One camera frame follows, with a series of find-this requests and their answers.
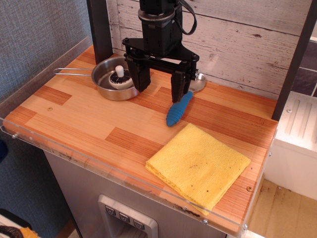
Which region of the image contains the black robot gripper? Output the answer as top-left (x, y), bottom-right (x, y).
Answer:
top-left (122, 20), bottom-right (199, 103)

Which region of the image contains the yellow cloth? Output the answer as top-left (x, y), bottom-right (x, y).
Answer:
top-left (145, 123), bottom-right (251, 216)

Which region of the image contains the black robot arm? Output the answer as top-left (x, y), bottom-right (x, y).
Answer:
top-left (122, 0), bottom-right (199, 103)

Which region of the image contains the toy mushroom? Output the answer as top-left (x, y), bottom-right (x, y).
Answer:
top-left (109, 65), bottom-right (133, 90)

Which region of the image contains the small steel pan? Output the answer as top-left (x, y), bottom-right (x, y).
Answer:
top-left (53, 57), bottom-right (139, 101)

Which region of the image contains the stainless toy fridge cabinet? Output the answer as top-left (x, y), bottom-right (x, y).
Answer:
top-left (45, 152), bottom-right (226, 238)

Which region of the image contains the silver dispenser panel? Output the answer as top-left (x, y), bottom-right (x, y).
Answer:
top-left (98, 194), bottom-right (159, 238)

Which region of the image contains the clear acrylic edge guard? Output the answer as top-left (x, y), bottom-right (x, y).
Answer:
top-left (3, 113), bottom-right (277, 236)

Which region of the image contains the yellow black object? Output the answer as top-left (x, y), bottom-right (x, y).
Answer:
top-left (0, 226), bottom-right (39, 238)

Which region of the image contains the blue handled metal spoon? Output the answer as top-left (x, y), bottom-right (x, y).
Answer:
top-left (166, 73), bottom-right (206, 127)

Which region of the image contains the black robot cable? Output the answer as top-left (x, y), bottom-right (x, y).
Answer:
top-left (177, 0), bottom-right (198, 36)

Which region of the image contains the dark left post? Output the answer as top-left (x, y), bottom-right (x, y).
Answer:
top-left (86, 0), bottom-right (113, 64)

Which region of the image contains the dark post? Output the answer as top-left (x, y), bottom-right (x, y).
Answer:
top-left (271, 0), bottom-right (317, 121)
top-left (86, 0), bottom-right (113, 64)

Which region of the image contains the dark right post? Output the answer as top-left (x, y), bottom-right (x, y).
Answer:
top-left (271, 0), bottom-right (317, 121)

